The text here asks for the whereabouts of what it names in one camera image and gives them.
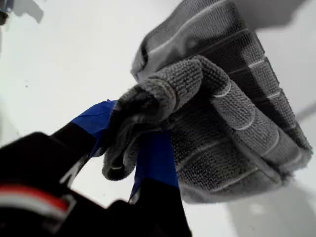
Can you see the grey striped towel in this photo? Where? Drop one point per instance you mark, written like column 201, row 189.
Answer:
column 222, row 123

